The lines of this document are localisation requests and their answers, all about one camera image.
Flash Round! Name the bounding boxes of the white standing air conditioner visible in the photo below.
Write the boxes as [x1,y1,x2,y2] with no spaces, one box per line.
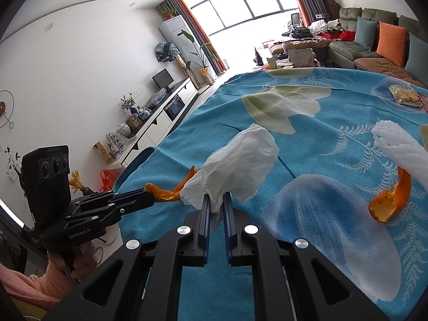
[159,15,213,84]

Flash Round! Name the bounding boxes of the tall green potted plant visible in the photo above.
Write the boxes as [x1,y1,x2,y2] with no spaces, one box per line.
[177,29,214,86]

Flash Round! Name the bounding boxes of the blue-grey cushion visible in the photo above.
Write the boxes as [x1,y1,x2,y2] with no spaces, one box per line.
[354,17,376,51]
[405,33,428,86]

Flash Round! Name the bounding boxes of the blue-grey cushion near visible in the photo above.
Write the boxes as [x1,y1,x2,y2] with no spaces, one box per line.
[405,33,428,86]

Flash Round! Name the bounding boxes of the round wall clock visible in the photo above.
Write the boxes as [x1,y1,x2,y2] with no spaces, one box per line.
[0,89,15,129]

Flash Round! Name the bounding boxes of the left striped curtain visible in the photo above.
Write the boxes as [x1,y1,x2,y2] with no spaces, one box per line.
[156,0,226,75]

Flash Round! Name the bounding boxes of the clothes covered floor fan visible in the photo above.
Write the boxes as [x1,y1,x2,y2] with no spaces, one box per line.
[155,42,180,70]

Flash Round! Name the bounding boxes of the orange peel piece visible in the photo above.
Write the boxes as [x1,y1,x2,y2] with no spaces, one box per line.
[368,167,412,223]
[144,165,199,202]

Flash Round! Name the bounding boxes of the white black tv cabinet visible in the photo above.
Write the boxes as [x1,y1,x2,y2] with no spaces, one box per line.
[110,79,197,169]

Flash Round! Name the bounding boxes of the cluttered coffee table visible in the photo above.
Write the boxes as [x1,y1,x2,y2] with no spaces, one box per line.
[255,39,326,68]

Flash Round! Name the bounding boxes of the orange cushion far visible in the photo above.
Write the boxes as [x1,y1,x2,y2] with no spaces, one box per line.
[376,22,406,67]

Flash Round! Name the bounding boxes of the blue-grey cushion far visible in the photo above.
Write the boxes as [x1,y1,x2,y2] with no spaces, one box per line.
[354,17,376,51]

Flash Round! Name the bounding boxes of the clear biscuit packet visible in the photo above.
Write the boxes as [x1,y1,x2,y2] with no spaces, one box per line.
[388,85,423,108]

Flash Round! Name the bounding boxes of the large window frame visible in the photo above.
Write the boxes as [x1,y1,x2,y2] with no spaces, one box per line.
[190,0,298,36]

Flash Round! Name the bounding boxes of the pink sweater left forearm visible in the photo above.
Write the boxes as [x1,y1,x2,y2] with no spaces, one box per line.
[1,263,73,310]

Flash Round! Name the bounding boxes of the person left hand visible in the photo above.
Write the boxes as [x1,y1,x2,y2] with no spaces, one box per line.
[48,241,97,280]

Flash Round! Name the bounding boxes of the blue floral tablecloth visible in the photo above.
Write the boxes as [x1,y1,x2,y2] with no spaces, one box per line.
[117,67,427,320]

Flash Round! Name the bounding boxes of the small black monitor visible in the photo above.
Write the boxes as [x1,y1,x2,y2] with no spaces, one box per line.
[152,68,174,91]

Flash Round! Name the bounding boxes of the dark green sectional sofa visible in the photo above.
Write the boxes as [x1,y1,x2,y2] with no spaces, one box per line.
[328,7,427,89]

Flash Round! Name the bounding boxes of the orange plastic bag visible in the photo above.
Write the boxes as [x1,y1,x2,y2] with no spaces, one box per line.
[100,170,116,192]

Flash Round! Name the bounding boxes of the white tissue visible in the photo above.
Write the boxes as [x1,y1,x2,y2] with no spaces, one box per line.
[179,123,279,225]

